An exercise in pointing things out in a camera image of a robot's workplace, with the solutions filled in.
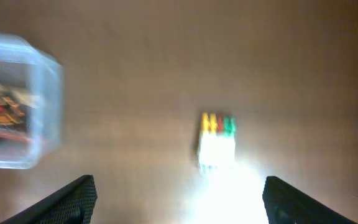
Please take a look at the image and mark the yellow black needle-nose pliers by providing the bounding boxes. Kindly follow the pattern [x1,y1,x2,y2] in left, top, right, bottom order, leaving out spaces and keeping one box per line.
[0,96,27,126]

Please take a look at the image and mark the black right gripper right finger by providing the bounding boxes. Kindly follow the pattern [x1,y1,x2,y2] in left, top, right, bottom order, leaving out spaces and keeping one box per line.
[262,176,356,224]

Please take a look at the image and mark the orange screwdriver bit holder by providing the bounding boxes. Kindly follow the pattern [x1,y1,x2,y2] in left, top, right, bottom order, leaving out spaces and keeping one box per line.
[0,131,33,143]

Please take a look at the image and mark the clear plastic container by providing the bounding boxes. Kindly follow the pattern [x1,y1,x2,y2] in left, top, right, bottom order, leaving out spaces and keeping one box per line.
[0,34,63,169]

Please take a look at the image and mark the orange scraper wooden handle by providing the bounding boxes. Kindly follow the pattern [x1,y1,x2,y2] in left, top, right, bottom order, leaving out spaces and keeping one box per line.
[0,83,42,108]

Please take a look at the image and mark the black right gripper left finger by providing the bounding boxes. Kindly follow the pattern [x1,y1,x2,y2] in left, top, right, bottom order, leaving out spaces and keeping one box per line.
[2,175,98,224]

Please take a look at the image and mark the clear box coloured wall plugs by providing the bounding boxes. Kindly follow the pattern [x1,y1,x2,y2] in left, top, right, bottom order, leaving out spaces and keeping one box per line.
[197,112,237,174]

